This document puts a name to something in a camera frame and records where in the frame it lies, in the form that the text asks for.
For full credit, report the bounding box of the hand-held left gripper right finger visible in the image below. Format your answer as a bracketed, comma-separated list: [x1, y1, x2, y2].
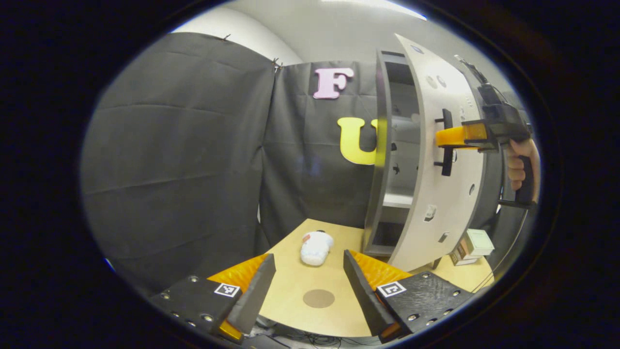
[343, 249, 475, 344]

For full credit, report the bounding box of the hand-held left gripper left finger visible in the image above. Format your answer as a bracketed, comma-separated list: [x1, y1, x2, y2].
[149, 253, 277, 342]

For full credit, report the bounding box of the black cabinet door handle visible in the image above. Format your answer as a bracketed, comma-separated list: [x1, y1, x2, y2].
[434, 109, 456, 177]

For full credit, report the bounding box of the brown round coaster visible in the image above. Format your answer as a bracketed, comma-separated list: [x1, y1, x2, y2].
[303, 289, 336, 309]

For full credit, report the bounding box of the dark grey cabinet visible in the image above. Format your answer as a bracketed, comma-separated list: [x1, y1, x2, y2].
[363, 48, 424, 257]

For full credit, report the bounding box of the grey cabinet door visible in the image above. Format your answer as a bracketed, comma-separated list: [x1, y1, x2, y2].
[387, 33, 487, 273]

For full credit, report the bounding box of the white cabinet shelf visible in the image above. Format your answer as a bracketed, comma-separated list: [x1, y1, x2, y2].
[383, 193, 415, 209]

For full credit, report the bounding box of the white crumpled cloth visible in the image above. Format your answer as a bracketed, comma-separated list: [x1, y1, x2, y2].
[300, 231, 335, 267]

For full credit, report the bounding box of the grey book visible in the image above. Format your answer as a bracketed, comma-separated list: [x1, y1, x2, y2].
[449, 250, 480, 266]

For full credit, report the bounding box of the pale green book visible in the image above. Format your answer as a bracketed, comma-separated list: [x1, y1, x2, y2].
[465, 229, 495, 257]

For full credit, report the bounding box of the large ceiling light panel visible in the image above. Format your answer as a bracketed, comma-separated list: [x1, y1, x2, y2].
[320, 0, 428, 21]

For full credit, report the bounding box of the black backdrop cloth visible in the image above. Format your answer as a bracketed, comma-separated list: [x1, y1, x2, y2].
[80, 32, 533, 296]

